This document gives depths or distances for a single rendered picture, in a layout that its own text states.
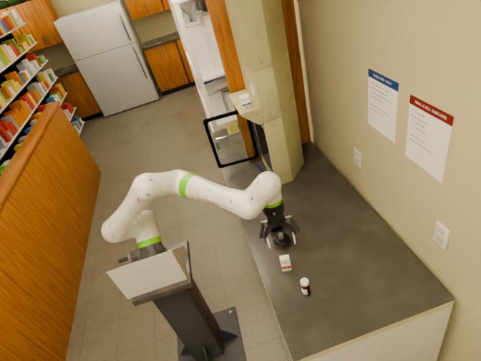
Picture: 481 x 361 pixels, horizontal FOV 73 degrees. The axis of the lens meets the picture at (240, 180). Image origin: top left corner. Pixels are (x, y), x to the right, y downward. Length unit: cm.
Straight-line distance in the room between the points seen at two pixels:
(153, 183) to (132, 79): 548
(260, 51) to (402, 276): 124
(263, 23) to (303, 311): 133
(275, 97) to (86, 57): 528
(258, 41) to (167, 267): 120
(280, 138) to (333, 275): 82
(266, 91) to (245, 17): 38
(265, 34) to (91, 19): 514
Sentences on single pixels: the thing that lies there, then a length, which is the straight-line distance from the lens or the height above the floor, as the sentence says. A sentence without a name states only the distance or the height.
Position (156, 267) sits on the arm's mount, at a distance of 172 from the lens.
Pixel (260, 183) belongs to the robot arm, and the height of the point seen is 152.
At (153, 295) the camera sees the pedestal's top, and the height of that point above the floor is 94.
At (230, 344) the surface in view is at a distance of 261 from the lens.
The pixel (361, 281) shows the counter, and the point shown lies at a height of 94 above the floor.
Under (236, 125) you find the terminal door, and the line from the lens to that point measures 219.
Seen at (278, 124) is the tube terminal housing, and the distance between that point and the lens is 190.
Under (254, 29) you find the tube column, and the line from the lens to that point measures 170.
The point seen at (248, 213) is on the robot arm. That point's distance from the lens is 120.
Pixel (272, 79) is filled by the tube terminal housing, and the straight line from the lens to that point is 179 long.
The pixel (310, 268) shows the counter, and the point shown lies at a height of 94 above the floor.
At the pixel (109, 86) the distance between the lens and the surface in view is 687.
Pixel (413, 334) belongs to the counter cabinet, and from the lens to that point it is 172.
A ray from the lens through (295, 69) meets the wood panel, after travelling 224.
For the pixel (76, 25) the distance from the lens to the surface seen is 668.
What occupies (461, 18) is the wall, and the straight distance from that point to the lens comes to 116.
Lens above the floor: 229
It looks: 37 degrees down
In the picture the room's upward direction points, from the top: 17 degrees counter-clockwise
